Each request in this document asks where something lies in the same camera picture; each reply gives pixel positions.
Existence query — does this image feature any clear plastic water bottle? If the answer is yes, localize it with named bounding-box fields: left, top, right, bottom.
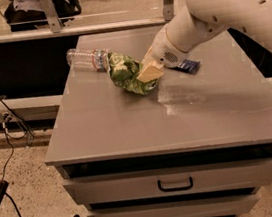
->
left=66, top=48, right=109, bottom=73

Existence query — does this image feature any metal rail barrier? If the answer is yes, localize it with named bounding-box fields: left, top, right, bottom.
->
left=0, top=17, right=165, bottom=44

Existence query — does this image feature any green jalapeno chip bag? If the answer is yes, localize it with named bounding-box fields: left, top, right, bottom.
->
left=107, top=51, right=159, bottom=95

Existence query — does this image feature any black office chair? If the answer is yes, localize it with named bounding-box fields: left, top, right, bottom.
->
left=4, top=0, right=82, bottom=32

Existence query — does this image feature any grey drawer cabinet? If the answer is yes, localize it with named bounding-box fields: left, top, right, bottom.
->
left=45, top=33, right=272, bottom=217

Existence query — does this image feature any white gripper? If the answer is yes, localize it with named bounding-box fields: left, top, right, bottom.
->
left=137, top=27, right=188, bottom=83

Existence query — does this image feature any black floor cable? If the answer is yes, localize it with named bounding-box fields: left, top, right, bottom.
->
left=0, top=89, right=65, bottom=217

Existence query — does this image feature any dark blue snack bar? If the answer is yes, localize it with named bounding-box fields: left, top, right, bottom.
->
left=176, top=59, right=200, bottom=75

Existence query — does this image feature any black drawer handle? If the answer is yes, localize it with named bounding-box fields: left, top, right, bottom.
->
left=157, top=177, right=194, bottom=193

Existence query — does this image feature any left metal bracket post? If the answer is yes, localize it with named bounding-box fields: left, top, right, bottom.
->
left=39, top=0, right=62, bottom=33

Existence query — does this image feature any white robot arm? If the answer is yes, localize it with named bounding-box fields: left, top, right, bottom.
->
left=138, top=0, right=272, bottom=83

